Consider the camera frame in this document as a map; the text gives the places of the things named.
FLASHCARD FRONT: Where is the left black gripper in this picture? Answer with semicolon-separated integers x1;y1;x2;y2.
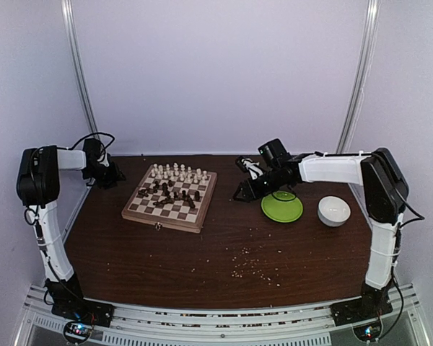
82;161;126;190

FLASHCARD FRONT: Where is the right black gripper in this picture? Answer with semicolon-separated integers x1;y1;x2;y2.
234;167;287;202

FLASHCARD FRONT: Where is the wooden chess board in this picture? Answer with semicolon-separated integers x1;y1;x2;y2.
121;165;217;234

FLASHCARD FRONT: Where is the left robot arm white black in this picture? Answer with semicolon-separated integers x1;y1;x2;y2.
16;132;126;320

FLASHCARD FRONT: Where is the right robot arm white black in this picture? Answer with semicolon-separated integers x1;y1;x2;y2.
233;138;409;319

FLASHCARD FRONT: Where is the white chess pieces row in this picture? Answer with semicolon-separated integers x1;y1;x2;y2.
147;162;211;184

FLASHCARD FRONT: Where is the green plate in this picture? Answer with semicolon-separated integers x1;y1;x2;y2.
261;191;304;223

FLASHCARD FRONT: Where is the white bowl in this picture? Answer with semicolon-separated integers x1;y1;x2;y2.
318;196;351;227

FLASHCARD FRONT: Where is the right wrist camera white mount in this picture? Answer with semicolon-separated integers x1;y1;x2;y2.
235;156;264;180

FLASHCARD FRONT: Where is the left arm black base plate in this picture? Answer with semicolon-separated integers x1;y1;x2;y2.
51;301;115;327

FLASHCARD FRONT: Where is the front aluminium rail base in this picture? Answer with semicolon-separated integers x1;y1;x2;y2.
11;284;433;345

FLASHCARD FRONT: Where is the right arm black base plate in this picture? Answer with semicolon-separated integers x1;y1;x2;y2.
330;298;393;327

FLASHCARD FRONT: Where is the right aluminium frame post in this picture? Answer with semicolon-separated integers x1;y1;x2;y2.
336;0;381;154

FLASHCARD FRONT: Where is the aluminium frame post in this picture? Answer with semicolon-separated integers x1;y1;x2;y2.
336;0;381;154
61;0;98;133

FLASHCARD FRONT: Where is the left aluminium frame post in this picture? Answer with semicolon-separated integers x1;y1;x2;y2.
61;0;98;133

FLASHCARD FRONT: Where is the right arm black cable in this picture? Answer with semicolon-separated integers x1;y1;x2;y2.
396;187;426;228

